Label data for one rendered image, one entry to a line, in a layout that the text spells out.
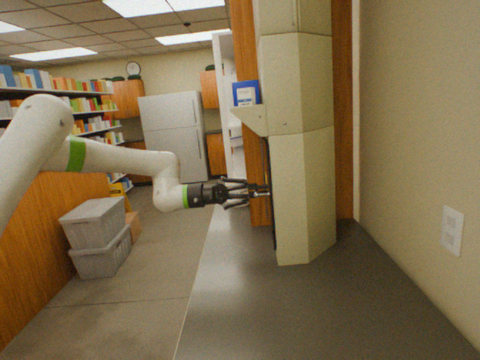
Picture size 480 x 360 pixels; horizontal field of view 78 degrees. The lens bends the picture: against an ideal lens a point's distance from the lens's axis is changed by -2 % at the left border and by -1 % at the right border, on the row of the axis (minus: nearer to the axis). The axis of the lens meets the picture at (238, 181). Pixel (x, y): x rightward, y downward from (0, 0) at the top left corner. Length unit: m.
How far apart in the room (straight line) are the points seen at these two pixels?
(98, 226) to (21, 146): 2.29
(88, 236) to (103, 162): 2.13
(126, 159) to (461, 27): 0.99
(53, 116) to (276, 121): 0.62
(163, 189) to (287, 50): 0.63
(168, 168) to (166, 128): 4.93
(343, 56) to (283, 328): 1.06
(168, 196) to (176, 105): 4.93
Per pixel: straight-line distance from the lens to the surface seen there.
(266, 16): 1.00
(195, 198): 1.09
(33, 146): 0.82
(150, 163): 1.12
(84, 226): 3.11
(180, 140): 6.03
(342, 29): 1.42
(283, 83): 0.97
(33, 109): 0.87
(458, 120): 0.88
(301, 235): 1.09
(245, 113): 0.97
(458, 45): 0.90
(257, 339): 0.86
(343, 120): 1.41
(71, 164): 1.03
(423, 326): 0.95
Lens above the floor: 1.53
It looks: 15 degrees down
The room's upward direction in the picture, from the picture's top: 6 degrees counter-clockwise
